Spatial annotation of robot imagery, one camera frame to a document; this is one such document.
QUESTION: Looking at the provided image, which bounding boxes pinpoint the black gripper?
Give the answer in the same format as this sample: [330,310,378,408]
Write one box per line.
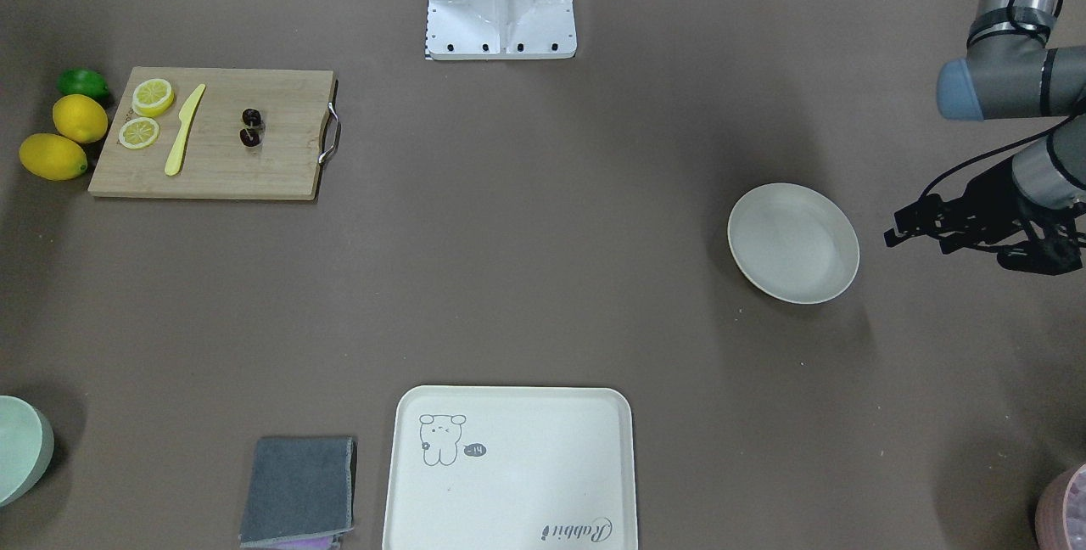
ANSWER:
[883,162,1044,252]

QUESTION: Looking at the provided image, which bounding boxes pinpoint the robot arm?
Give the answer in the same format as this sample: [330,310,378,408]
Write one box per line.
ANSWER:
[884,0,1085,275]

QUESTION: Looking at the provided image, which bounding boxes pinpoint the cream rabbit tray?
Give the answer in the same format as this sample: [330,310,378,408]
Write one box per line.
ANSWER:
[383,386,639,549]

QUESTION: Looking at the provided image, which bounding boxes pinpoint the dark red cherry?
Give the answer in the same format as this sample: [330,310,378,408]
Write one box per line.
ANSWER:
[239,127,263,148]
[241,108,264,128]

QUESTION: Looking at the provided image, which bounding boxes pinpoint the beige round plate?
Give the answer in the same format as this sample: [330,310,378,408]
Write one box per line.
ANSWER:
[727,182,860,304]

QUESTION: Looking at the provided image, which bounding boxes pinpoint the pink bowl of ice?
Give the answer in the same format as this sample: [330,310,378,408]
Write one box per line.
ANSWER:
[1034,464,1085,549]

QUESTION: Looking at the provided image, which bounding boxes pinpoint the grey folded cloth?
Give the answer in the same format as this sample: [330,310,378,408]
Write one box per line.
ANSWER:
[239,435,355,549]

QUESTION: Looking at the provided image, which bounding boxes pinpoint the bamboo cutting board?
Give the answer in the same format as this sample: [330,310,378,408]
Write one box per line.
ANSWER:
[88,66,338,201]

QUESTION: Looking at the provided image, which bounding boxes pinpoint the yellow plastic knife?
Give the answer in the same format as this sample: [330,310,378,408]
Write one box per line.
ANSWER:
[164,83,206,177]

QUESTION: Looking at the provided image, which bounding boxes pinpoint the lemon slice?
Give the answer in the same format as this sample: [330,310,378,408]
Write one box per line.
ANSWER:
[117,116,160,150]
[132,78,176,118]

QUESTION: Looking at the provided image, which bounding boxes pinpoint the yellow lemon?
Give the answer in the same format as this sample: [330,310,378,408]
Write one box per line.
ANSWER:
[18,133,89,180]
[52,93,109,143]

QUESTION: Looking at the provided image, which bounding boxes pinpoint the green lime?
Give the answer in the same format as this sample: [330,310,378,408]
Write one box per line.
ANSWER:
[56,68,111,101]

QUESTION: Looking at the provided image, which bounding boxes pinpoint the mint green bowl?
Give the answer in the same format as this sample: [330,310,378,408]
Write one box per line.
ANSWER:
[1,396,54,507]

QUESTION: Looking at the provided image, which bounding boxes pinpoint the white mounting pedestal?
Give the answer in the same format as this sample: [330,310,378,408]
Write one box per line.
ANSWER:
[424,0,578,60]

